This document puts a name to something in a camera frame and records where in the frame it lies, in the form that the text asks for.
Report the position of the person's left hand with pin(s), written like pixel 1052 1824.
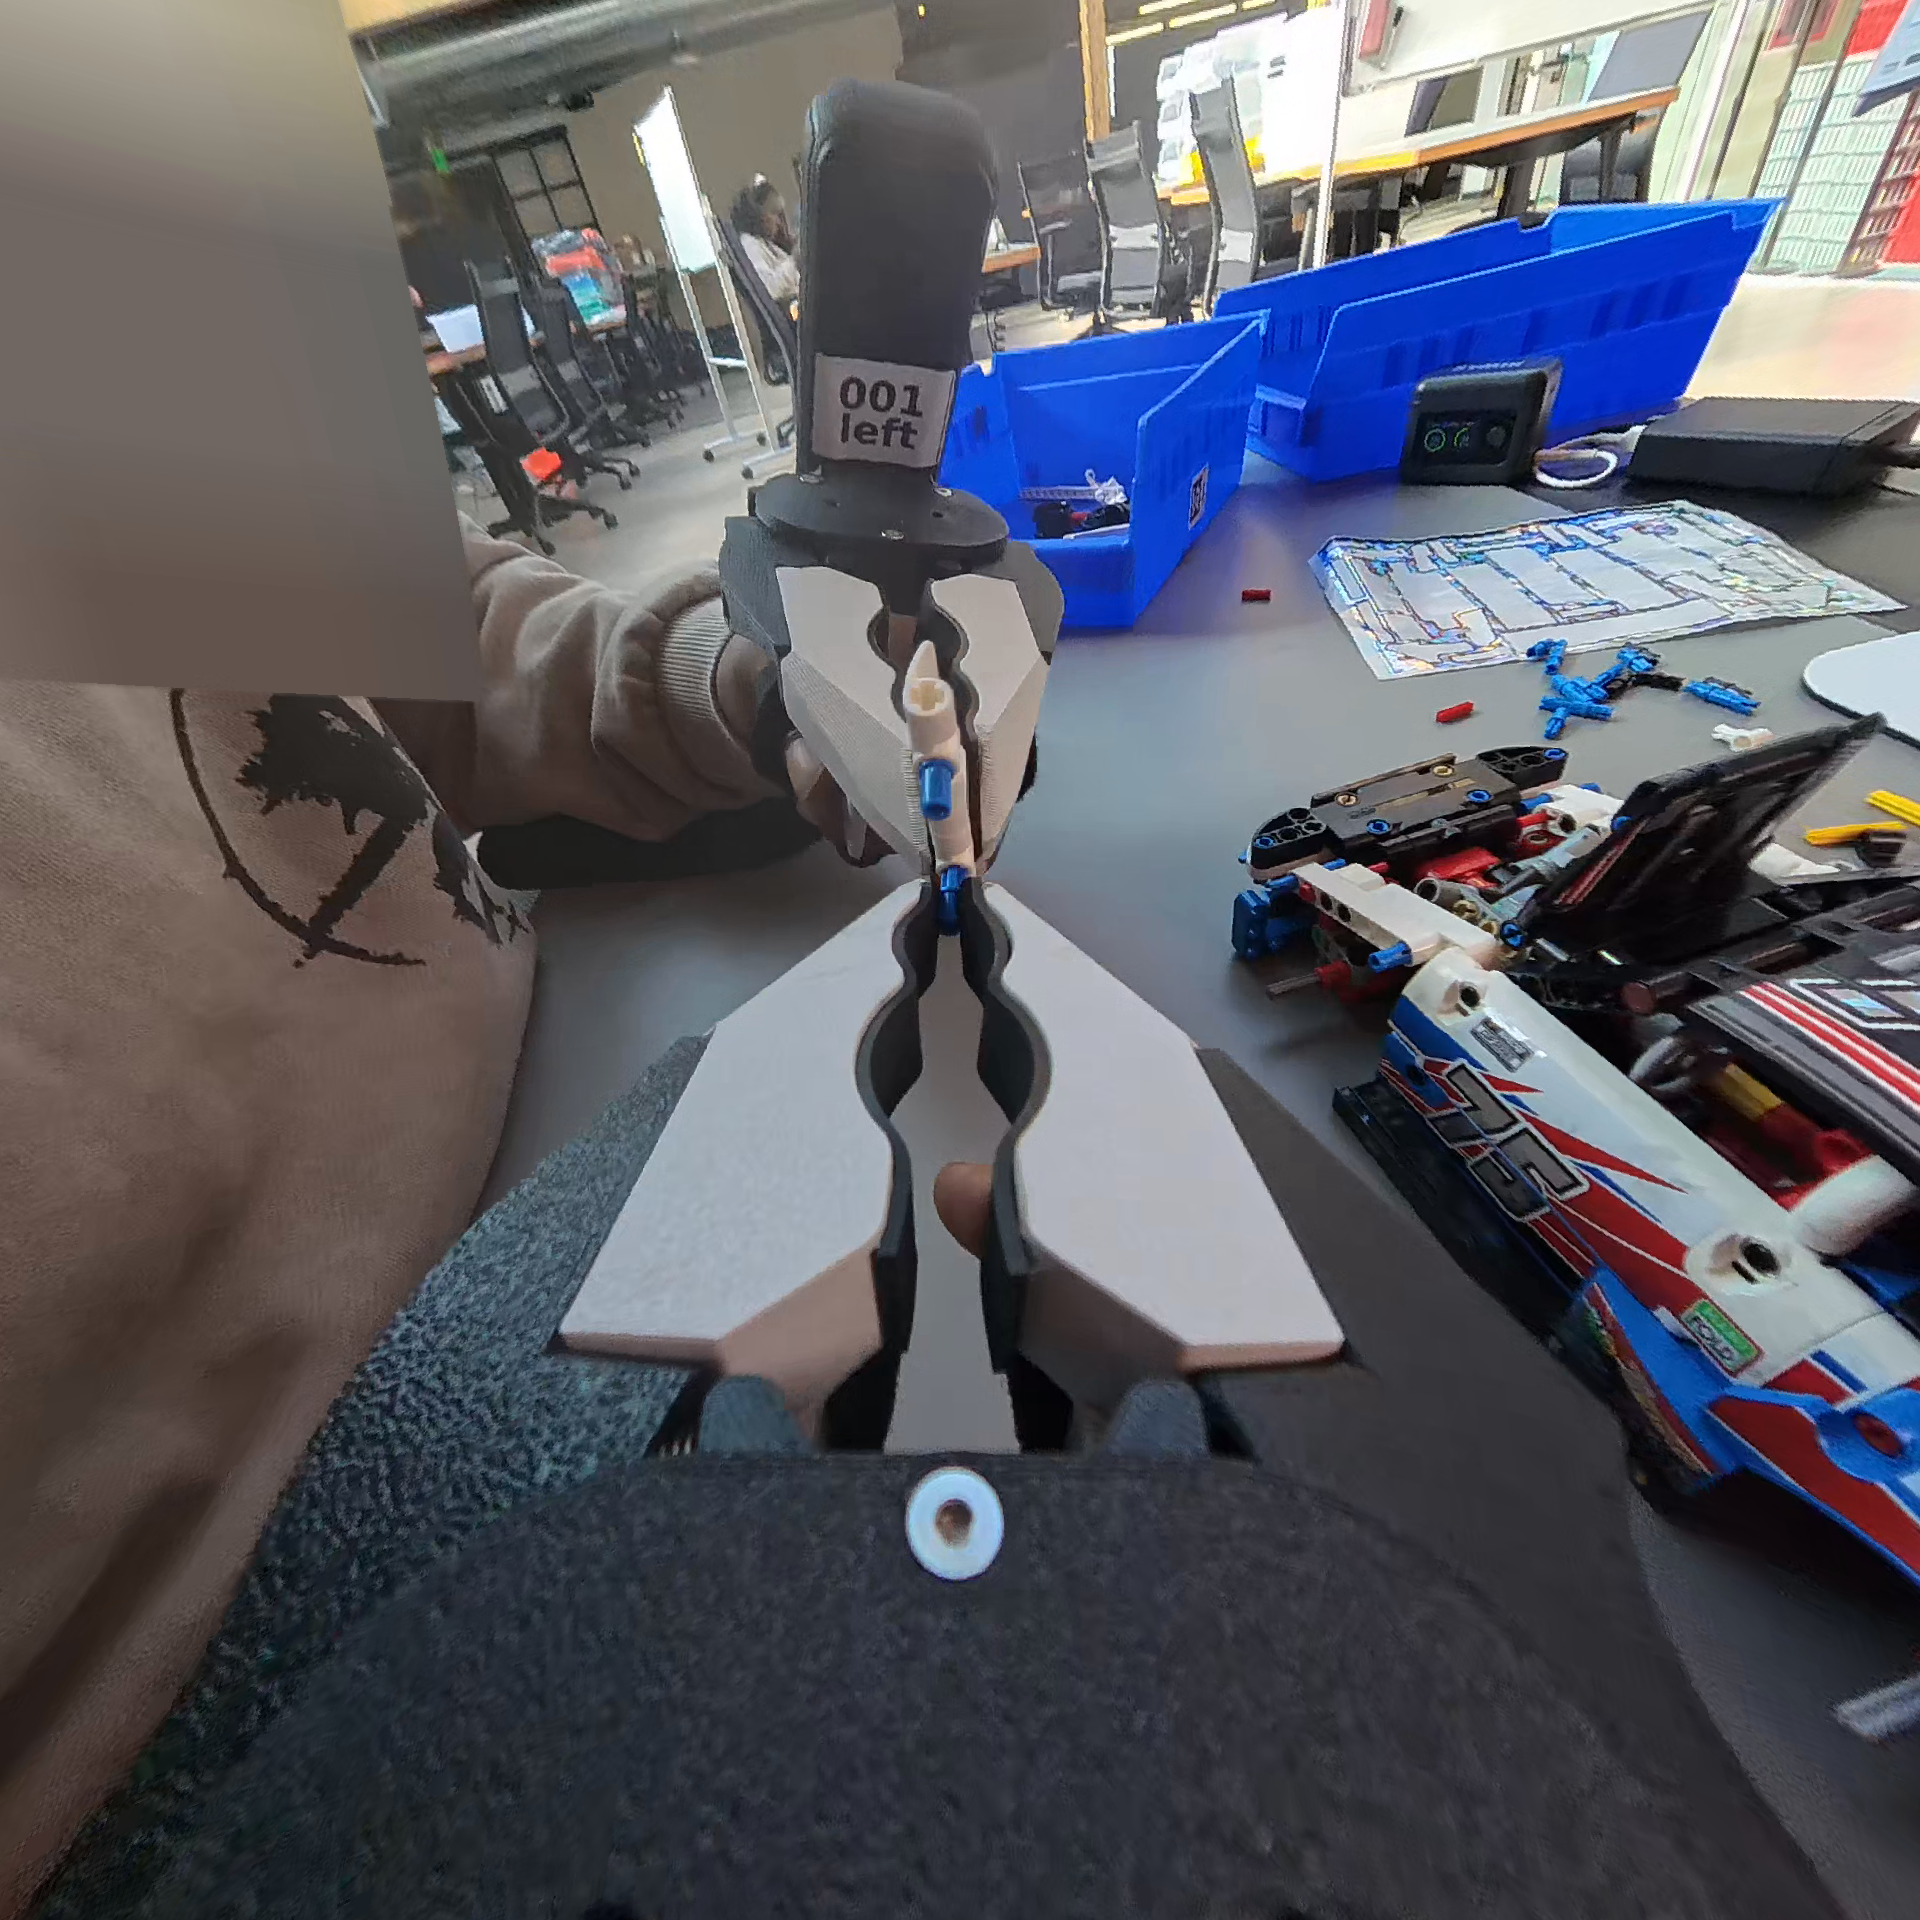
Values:
pixel 834 812

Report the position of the row of black office chairs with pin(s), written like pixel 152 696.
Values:
pixel 556 389

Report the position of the white monitor stand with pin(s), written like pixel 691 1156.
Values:
pixel 1870 682

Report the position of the white brick connector piece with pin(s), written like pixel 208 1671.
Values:
pixel 930 718

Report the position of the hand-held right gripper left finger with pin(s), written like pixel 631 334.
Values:
pixel 720 1200

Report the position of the black power adapter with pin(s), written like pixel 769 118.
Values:
pixel 1755 449

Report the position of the long wooden table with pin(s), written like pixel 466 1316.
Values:
pixel 1425 140

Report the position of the person's beige printed sweatshirt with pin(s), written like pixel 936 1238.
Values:
pixel 181 1200

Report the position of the black mesh desk chair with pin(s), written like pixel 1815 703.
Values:
pixel 1229 179
pixel 1134 209
pixel 1058 225

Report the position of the grey desk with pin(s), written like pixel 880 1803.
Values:
pixel 1171 718

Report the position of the blue bin with square tag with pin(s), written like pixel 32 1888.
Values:
pixel 1110 435

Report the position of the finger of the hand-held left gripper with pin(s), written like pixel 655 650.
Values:
pixel 1006 675
pixel 834 675

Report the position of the large blue storage bin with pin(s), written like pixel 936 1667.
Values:
pixel 1501 331

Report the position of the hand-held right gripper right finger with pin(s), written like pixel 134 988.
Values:
pixel 1171 1200

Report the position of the assorted brick pieces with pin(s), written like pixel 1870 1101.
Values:
pixel 1080 511

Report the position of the black power station with display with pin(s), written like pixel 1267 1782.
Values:
pixel 1477 429

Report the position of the narrow rolling whiteboard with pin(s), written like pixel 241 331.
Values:
pixel 683 209

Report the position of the toy brick race car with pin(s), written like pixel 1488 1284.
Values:
pixel 1576 1141

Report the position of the person's right hand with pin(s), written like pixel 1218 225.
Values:
pixel 965 1209

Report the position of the person's left forearm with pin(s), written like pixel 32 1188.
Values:
pixel 598 705

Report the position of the yellow brick axle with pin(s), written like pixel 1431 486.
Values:
pixel 1853 832

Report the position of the shiny sticker sheet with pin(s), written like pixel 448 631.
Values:
pixel 1576 586

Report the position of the pile of blue brick connectors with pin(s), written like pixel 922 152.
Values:
pixel 1613 690

